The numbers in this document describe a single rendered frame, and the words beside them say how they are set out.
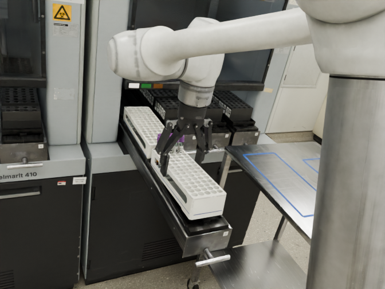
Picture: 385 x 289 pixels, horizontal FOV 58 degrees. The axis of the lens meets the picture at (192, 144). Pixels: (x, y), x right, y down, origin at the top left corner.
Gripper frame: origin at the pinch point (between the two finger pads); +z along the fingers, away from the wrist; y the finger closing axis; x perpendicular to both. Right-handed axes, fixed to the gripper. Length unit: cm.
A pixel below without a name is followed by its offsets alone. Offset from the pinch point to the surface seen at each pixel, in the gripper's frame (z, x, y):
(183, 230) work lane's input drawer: 6.5, -18.9, -6.6
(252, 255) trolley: 59, 8, 51
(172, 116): 2.0, 36.8, 12.7
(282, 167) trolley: 5.0, 0.5, 41.0
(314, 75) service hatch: 20, 149, 204
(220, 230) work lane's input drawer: 6.3, -21.5, 2.9
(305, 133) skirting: 80, 149, 221
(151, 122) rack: 0.5, 29.4, 1.3
